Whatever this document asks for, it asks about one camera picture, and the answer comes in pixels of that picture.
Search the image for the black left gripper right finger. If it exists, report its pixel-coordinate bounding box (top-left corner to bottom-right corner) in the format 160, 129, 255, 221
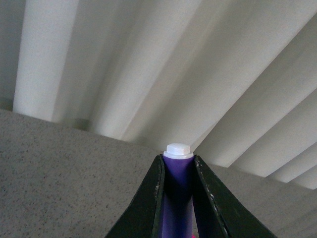
193, 155, 276, 238

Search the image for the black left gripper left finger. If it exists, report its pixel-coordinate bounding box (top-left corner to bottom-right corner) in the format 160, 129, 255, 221
106, 155, 165, 238

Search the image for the purple highlighter pen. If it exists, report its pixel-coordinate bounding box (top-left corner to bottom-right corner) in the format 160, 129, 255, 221
161, 143, 194, 238

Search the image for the white pleated curtain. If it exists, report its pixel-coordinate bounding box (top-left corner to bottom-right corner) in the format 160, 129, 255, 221
0, 0, 317, 189

